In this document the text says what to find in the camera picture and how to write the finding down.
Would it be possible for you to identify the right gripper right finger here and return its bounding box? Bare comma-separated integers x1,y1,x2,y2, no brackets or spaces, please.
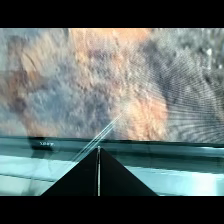
99,146,158,197

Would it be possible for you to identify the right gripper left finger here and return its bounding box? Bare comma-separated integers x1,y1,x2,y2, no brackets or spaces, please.
41,147,99,197

